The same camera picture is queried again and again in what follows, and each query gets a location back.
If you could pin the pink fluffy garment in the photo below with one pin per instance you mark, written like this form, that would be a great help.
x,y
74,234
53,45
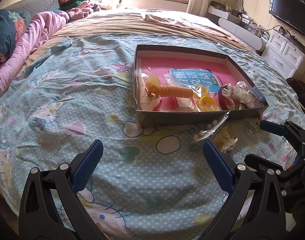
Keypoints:
x,y
77,12

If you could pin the wavy edged mirror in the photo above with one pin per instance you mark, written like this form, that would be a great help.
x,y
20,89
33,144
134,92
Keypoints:
x,y
235,1

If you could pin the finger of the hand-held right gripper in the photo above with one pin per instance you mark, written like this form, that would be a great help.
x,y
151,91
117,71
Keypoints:
x,y
272,127
260,162

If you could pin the pile of clothes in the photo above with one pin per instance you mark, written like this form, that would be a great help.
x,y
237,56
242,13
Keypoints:
x,y
97,2

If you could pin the dark brown bundle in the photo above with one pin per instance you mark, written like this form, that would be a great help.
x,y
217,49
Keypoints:
x,y
300,92

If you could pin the beige blanket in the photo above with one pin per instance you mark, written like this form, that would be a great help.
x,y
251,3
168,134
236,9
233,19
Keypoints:
x,y
117,22

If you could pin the cartoon printed bed sheet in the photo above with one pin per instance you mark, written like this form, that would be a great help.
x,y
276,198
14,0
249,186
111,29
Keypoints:
x,y
67,105

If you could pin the white hair clip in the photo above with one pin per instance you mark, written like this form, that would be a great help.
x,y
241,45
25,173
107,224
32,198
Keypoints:
x,y
227,140

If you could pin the clutter on dresser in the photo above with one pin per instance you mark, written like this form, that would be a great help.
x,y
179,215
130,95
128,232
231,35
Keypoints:
x,y
247,22

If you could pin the white dresser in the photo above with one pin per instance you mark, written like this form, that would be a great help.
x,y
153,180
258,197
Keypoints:
x,y
237,30

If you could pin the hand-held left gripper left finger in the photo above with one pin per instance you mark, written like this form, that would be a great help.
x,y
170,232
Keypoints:
x,y
87,161

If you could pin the orange ribbed hair claw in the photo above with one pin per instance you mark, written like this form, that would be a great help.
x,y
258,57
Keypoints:
x,y
175,92

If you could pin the shallow cardboard box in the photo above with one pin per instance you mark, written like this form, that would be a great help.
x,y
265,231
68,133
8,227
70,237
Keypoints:
x,y
182,118

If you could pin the cream knitted cloth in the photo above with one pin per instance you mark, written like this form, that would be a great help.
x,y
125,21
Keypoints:
x,y
157,17

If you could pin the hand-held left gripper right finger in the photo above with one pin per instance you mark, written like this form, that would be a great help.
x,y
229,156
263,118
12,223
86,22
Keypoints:
x,y
217,166

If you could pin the pink book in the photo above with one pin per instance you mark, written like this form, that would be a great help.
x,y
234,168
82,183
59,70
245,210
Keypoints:
x,y
162,66

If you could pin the blue floral pillow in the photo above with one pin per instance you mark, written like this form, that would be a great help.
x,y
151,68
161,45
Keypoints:
x,y
7,30

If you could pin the white drawer cabinet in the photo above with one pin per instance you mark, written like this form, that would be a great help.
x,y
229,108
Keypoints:
x,y
282,52

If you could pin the cream flower hair claw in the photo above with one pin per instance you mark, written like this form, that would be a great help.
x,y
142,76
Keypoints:
x,y
142,92

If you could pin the grey quilted headboard cushion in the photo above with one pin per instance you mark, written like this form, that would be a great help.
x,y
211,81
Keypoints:
x,y
35,3

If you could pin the black flat television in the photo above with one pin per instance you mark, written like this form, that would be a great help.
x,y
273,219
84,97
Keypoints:
x,y
290,12

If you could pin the clear plastic bag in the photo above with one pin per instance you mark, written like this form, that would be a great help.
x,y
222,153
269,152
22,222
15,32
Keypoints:
x,y
186,103

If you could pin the pink blanket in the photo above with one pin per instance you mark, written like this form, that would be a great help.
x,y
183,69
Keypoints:
x,y
37,30

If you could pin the beige claw clip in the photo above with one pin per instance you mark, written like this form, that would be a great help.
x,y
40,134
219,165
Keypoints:
x,y
240,93

